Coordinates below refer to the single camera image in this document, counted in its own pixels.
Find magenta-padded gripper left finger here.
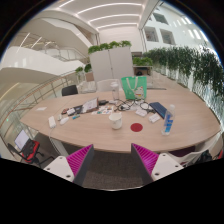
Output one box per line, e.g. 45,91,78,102
43,143,95,187

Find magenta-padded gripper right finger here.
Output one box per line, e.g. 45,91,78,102
130,143,185,186

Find clear blue-labelled water bottle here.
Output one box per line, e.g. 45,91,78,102
161,104,177,137

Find red and black office chair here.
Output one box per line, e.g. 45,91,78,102
7,138,45,167

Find flat round red coaster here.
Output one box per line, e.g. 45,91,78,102
130,122,144,133

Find small white device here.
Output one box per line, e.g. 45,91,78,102
59,116,70,126

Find small white box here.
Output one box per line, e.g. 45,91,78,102
148,113,162,124

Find white power strip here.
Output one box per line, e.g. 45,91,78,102
48,115,57,129

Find open laptop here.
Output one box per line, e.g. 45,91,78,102
13,129,31,151

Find white printed card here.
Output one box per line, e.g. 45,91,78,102
134,108,148,118

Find dark blue keyboard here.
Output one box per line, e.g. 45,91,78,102
148,101,169,120

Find white ceramic mug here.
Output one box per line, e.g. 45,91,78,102
108,112,124,131

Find colourful sticker sheet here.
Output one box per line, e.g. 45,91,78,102
91,105,114,116

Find open notebook with papers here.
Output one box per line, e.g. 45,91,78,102
80,97,100,114

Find green tote bag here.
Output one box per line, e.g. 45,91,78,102
120,75,148,101

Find clear tumbler with white lid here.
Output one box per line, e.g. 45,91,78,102
109,81,120,102

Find row of green plants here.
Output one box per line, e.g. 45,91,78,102
143,44,224,98

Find white cabinet topped with plants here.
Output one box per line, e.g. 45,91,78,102
87,40,135,83

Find tangled black cables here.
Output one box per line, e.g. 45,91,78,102
113,98,152,113

